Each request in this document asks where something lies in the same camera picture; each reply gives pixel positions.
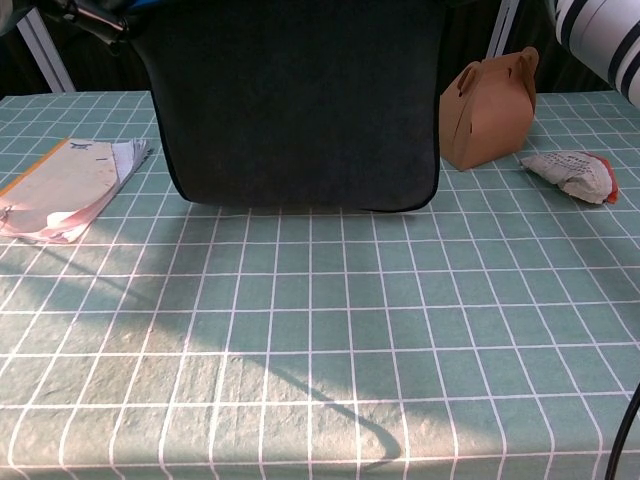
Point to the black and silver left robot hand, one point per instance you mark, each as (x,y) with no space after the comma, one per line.
(95,17)

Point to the dark grey cloth garment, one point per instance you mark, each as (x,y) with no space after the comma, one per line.
(300,100)

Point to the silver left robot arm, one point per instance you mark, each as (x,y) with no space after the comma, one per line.
(9,12)

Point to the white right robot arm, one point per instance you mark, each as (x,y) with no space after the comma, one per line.
(600,35)

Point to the crumpled grey paper wrapper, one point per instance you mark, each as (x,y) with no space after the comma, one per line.
(570,172)

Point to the dark curtain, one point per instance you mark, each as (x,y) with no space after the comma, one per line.
(100,70)

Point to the stack of paper sheets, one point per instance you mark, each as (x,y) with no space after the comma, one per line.
(65,190)

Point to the green checked tablecloth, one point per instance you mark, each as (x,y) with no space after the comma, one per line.
(320,350)

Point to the brown paper gable box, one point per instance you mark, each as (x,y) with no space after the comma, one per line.
(500,115)

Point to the white frame post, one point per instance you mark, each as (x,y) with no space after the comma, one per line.
(501,30)
(47,60)

